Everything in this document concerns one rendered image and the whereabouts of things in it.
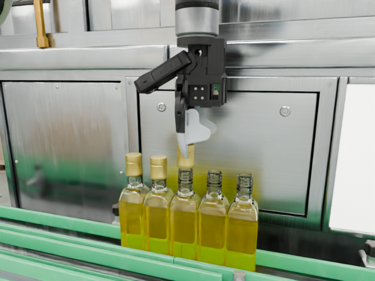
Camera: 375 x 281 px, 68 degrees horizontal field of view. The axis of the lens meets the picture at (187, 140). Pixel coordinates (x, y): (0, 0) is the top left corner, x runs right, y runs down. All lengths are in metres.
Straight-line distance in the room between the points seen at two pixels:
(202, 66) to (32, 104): 0.60
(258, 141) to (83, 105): 0.48
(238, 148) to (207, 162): 0.08
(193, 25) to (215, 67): 0.08
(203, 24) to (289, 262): 0.48
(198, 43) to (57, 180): 0.65
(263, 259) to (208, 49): 0.43
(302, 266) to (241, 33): 0.50
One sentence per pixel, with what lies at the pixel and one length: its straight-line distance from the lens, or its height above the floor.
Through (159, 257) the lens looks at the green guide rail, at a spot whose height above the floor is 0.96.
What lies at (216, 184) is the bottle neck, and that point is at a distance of 0.53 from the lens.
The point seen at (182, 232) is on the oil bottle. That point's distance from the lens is 0.58.
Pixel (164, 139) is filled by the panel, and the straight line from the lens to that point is 0.69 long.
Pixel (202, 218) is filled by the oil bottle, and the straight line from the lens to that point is 0.55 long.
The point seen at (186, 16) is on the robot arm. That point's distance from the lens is 0.49.
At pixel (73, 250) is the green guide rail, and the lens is 0.69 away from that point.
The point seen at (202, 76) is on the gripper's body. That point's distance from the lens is 0.48.
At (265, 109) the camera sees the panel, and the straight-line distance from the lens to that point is 0.63.
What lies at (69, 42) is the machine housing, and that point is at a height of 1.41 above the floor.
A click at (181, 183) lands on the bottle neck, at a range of 0.55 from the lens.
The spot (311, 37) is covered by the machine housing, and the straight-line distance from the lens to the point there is 0.66.
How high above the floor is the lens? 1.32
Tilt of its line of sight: 13 degrees down
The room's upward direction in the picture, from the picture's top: straight up
